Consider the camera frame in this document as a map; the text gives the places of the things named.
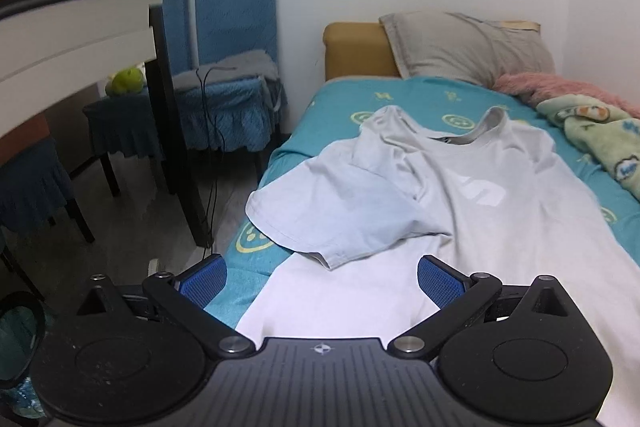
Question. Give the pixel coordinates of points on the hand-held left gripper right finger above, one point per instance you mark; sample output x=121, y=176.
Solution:
x=440, y=282

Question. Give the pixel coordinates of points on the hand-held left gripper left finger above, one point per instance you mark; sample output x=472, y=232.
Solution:
x=202, y=282

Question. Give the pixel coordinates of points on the white t-shirt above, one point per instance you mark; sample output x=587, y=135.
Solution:
x=500, y=232

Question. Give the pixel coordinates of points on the round black-rimmed object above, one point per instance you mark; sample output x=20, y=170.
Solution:
x=17, y=337

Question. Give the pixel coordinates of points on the dark blue covered chair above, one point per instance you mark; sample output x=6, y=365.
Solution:
x=30, y=187

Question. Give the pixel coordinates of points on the bed with teal printed sheet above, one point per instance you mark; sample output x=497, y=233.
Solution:
x=340, y=107

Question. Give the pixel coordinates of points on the green plush toy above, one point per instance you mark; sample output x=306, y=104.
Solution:
x=125, y=81

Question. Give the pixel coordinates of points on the green printed blanket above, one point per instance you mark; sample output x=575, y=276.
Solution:
x=600, y=132

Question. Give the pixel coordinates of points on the grey cloth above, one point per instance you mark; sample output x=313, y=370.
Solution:
x=240, y=64

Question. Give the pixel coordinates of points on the pink fluffy blanket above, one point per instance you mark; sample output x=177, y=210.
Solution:
x=550, y=84

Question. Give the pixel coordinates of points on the grey pillow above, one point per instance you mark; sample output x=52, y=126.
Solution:
x=460, y=47

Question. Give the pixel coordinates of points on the yellow headboard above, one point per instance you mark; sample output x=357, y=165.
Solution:
x=355, y=52

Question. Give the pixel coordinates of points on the white table with black legs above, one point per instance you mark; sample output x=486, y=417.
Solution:
x=75, y=37

